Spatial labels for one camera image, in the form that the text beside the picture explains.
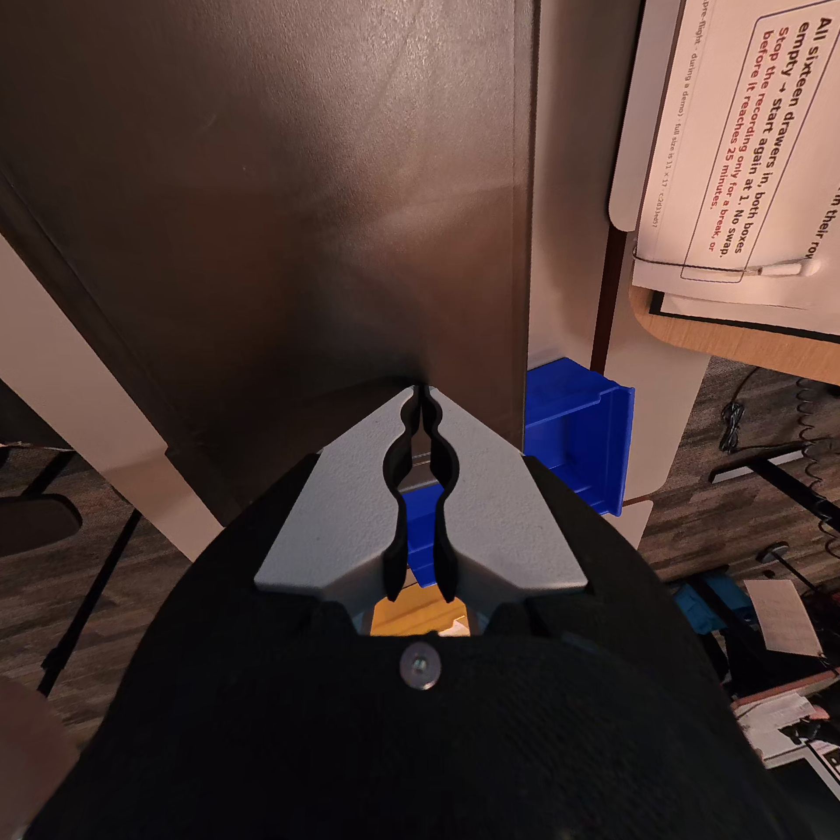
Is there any cardboard box with papers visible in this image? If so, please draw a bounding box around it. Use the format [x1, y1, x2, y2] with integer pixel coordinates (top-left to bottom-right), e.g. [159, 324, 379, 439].
[731, 669, 840, 769]

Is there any black floor cable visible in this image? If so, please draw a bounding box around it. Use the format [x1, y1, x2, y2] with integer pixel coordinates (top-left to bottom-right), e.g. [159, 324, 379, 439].
[721, 367, 762, 454]

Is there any yellow bin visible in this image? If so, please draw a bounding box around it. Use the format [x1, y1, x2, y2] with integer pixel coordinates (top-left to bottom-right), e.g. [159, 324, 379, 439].
[371, 584, 470, 637]

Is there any person's left forearm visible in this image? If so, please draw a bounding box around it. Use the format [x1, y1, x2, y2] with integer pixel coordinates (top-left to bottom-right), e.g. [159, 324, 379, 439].
[0, 676, 83, 840]

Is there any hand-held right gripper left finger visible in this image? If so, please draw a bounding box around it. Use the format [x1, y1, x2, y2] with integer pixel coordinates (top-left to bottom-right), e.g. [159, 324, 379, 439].
[254, 385, 421, 635]

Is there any white instruction sheet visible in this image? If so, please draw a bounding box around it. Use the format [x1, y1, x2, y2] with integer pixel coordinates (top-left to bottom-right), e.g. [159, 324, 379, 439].
[631, 0, 840, 311]

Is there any beige paper sheet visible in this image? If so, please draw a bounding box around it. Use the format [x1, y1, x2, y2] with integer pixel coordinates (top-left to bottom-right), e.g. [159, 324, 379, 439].
[743, 579, 824, 657]

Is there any black-bordered white sheet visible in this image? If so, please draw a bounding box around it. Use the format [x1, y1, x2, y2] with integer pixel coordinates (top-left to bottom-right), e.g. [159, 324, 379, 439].
[648, 289, 840, 343]

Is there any black table foot bar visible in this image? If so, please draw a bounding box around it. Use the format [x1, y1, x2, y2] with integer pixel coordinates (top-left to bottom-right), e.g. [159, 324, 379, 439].
[709, 443, 840, 519]

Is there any black drawer cabinet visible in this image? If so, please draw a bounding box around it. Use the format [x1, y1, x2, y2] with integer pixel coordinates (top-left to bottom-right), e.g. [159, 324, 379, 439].
[0, 0, 542, 526]

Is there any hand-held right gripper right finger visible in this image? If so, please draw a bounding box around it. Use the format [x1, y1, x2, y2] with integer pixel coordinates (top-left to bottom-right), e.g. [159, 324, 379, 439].
[420, 385, 588, 636]

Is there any blue plastic bin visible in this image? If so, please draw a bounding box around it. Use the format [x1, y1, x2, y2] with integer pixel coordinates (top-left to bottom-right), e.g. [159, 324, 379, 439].
[402, 357, 636, 588]

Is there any white rounded panel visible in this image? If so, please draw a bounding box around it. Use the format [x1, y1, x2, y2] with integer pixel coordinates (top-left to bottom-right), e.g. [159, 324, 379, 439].
[608, 0, 686, 232]

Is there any white clip with black wire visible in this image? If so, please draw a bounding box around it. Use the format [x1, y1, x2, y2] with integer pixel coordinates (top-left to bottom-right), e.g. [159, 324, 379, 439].
[631, 246, 821, 277]

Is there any black office chair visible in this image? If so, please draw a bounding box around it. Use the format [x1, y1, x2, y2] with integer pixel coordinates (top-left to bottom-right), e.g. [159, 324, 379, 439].
[0, 377, 83, 559]

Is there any thin black stand pole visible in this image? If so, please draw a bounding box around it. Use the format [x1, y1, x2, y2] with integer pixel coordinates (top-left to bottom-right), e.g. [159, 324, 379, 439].
[38, 511, 144, 695]

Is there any teal blue floor object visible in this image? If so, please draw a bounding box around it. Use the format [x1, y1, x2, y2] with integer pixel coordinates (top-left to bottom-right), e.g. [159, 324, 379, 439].
[672, 571, 749, 634]

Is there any black coiled cord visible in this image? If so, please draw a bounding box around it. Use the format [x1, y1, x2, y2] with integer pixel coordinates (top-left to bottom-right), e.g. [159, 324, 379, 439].
[794, 377, 840, 539]

